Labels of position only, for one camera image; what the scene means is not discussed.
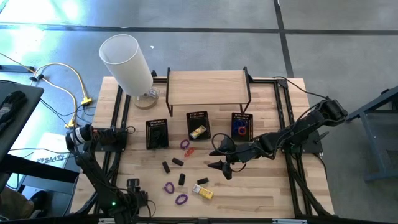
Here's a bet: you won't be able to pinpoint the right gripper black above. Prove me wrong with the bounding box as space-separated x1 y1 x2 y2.
207 136 261 180

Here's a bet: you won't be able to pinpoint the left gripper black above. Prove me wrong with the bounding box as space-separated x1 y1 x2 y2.
124 177 149 212

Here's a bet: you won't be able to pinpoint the blue spiral coil wristband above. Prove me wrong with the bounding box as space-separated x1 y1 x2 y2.
233 119 249 134

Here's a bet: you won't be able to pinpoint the yellow crayon box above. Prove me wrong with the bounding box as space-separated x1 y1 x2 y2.
189 124 208 140
192 184 215 201

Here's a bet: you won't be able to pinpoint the black slatted plastic basket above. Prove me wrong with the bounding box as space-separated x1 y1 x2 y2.
231 112 254 142
145 118 170 150
186 111 211 141

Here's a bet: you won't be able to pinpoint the wooden shelf black metal legs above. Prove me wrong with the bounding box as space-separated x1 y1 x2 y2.
165 66 252 118

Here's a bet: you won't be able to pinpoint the white cardboard box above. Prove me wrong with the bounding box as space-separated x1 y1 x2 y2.
29 132 83 166

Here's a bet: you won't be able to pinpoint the dark grey side table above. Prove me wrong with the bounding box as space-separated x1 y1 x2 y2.
0 80 45 162

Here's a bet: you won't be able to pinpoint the white shade table lamp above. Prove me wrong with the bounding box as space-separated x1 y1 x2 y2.
98 34 160 110

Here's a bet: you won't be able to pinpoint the person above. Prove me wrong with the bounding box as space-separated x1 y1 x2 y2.
0 185 48 220

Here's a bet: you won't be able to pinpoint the black device on side table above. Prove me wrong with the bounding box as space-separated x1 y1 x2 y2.
0 90 28 127

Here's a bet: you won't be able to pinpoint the blue-grey metal cart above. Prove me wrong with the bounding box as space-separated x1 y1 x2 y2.
343 85 398 183

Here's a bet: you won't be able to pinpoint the black floor power strip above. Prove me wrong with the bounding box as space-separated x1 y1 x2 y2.
0 64 35 73

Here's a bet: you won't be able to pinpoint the silver aluminium bracket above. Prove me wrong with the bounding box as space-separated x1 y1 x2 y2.
98 217 134 224
272 218 308 224

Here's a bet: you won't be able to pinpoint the black aluminium rig frame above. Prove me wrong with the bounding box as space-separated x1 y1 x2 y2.
70 70 335 224

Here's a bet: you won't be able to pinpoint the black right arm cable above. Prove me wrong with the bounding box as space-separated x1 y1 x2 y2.
272 75 329 100

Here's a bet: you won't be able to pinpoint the yellow cable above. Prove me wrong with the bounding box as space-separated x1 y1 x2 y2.
0 52 93 130

